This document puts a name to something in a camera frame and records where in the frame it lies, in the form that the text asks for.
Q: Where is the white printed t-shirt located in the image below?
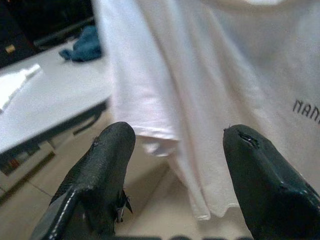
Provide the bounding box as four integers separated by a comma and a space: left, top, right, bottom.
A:
92, 0, 320, 221

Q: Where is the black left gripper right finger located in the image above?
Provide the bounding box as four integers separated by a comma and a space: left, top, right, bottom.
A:
221, 124, 320, 240

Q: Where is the dark TV stand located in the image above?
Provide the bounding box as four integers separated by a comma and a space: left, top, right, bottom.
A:
0, 0, 97, 70

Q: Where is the grey folding table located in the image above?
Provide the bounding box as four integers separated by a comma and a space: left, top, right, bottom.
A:
0, 46, 112, 156

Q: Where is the blue denim garment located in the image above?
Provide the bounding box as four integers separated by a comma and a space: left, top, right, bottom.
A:
58, 24, 102, 63

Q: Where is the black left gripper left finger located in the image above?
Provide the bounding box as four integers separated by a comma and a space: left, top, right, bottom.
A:
29, 121, 137, 240

